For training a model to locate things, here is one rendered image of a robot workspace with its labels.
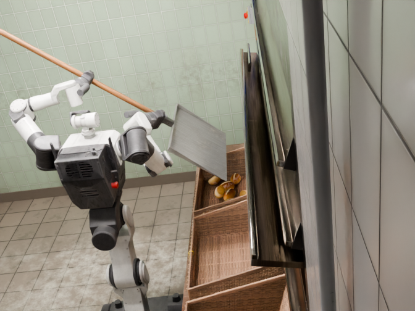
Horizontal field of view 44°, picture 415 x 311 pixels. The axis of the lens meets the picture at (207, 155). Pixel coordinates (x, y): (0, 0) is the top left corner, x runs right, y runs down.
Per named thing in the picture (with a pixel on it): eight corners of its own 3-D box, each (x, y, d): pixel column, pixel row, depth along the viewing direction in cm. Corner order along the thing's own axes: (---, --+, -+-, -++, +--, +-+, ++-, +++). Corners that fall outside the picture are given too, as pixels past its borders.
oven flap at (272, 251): (239, 55, 300) (273, 57, 299) (250, 266, 145) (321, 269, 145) (239, 51, 298) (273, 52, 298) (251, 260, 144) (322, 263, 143)
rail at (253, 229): (239, 51, 298) (243, 51, 298) (251, 260, 144) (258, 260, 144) (239, 48, 297) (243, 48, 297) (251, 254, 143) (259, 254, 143)
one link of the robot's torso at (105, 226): (120, 250, 236) (110, 219, 228) (93, 253, 237) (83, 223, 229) (129, 214, 261) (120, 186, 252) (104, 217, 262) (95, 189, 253)
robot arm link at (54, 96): (82, 95, 256) (56, 102, 256) (75, 78, 253) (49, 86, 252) (80, 99, 250) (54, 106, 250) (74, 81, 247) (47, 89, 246)
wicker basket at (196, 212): (275, 173, 335) (271, 136, 321) (281, 227, 286) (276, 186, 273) (202, 181, 341) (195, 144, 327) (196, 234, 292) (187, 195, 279)
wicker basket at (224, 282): (281, 229, 285) (277, 187, 271) (294, 305, 236) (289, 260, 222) (196, 238, 290) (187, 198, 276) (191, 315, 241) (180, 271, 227)
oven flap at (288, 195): (262, 44, 296) (271, 10, 286) (300, 248, 141) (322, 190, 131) (255, 43, 295) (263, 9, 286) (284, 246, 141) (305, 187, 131)
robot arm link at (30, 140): (45, 146, 248) (59, 164, 242) (28, 153, 243) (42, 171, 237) (44, 129, 240) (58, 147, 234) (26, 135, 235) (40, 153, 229)
